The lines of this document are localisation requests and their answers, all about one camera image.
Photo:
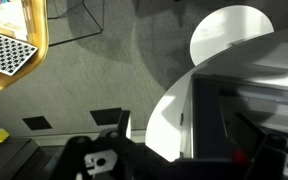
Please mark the black white checkerboard card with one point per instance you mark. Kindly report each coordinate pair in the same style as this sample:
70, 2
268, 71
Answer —
7, 53

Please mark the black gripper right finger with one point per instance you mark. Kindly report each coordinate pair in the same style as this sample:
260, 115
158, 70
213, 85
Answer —
274, 156

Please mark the white printed sheet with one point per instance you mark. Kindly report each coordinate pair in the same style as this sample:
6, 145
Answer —
7, 20

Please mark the black breadboard platform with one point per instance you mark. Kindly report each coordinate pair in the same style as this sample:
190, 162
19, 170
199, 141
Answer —
7, 160

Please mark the grey toy stove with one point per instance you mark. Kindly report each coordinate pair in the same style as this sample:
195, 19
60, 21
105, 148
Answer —
207, 116

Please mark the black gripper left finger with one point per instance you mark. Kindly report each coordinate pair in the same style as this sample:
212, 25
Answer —
110, 146

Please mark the white round table base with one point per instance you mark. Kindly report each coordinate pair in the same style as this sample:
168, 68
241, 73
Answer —
229, 31

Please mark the black floor outlet cover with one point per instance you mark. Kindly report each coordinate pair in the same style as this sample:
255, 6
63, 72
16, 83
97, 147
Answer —
37, 122
105, 116

